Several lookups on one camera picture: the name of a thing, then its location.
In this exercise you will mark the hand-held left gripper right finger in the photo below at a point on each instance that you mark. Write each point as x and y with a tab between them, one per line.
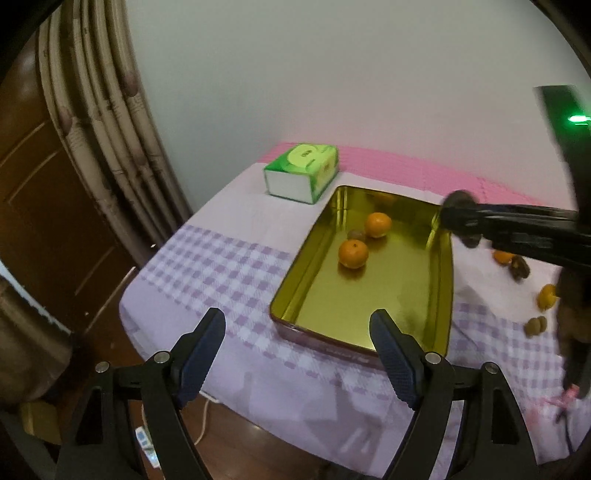
397	364

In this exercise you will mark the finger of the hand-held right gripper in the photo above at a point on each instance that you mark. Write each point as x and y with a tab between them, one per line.
508	213
531	242

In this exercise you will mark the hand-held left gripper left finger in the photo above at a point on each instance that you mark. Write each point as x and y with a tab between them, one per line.
203	355

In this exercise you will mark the dark purple mangosteen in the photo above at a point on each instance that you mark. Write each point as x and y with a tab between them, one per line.
519	268
459	198

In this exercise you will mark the orange mandarin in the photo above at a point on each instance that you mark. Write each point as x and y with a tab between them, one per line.
378	225
353	254
502	258
548	296

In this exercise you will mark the gold metal tray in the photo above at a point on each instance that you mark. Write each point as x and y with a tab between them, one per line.
378	295

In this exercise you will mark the purple checked tablecloth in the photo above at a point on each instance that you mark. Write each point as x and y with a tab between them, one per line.
231	258

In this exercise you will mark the pink foam mat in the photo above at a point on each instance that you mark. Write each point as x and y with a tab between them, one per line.
415	166

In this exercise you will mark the white power strip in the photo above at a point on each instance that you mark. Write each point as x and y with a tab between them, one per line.
147	445

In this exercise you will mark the grey brown cloth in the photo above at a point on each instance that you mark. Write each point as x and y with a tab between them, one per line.
27	332

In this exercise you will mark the tan box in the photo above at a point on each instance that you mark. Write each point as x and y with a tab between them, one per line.
37	417

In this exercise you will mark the green tissue pack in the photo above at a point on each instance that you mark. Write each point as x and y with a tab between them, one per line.
300	170

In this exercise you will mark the brown wooden door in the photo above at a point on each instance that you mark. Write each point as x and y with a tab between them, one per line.
46	207

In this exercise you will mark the beige patterned curtain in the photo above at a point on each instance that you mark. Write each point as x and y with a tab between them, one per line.
106	138

